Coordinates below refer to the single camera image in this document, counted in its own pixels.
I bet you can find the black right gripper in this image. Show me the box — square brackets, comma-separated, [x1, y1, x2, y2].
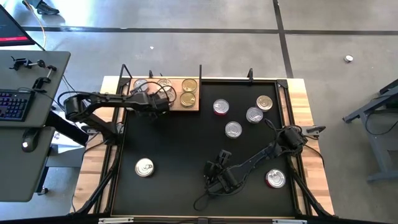
[203, 149, 242, 192]

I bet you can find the red seafood can silver lid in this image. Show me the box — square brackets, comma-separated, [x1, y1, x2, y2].
[265, 168, 287, 189]
[132, 78, 149, 93]
[213, 98, 230, 116]

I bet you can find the blue seafood can pale lid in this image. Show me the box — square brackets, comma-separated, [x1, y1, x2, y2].
[157, 78, 173, 91]
[160, 88, 177, 106]
[134, 157, 155, 178]

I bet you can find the green seafood can silver lid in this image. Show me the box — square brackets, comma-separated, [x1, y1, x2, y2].
[245, 106, 264, 124]
[224, 121, 243, 139]

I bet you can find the green seafood can gold lid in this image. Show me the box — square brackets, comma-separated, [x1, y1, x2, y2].
[179, 91, 197, 108]
[182, 78, 198, 93]

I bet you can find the wooden shelf board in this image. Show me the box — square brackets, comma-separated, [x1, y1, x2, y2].
[126, 77, 200, 112]

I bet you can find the black table mat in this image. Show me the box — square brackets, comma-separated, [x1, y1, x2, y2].
[111, 81, 295, 218]

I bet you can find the grey side desk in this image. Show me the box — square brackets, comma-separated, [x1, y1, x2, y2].
[0, 49, 72, 203]

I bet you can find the black desk clamp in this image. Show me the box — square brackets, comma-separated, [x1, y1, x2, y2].
[32, 64, 58, 93]
[9, 55, 47, 72]

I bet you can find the black computer mouse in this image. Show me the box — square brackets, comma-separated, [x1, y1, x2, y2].
[21, 128, 40, 153]

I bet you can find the backlit black keyboard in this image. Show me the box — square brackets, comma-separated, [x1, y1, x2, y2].
[0, 89, 36, 123]

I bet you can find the person's dark shoe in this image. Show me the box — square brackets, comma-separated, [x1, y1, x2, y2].
[22, 0, 60, 16]

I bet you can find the black computer monitor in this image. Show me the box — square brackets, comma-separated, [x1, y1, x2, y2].
[0, 4, 36, 47]

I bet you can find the grey metal stand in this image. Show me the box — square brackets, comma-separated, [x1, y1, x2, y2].
[341, 79, 398, 184]

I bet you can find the black metal shelf frame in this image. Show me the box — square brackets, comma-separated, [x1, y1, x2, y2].
[114, 63, 203, 113]

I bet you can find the black desk cable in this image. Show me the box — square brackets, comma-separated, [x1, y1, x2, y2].
[60, 74, 94, 108]

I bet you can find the silver metal bracket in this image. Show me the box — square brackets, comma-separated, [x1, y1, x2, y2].
[272, 218, 308, 224]
[98, 217, 134, 224]

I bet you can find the black metal table frame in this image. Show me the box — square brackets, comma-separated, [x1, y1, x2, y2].
[70, 68, 336, 218]

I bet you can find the yellow cable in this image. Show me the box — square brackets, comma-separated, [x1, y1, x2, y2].
[23, 0, 47, 50]

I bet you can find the black stand cable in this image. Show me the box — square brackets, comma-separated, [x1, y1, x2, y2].
[363, 104, 398, 136]

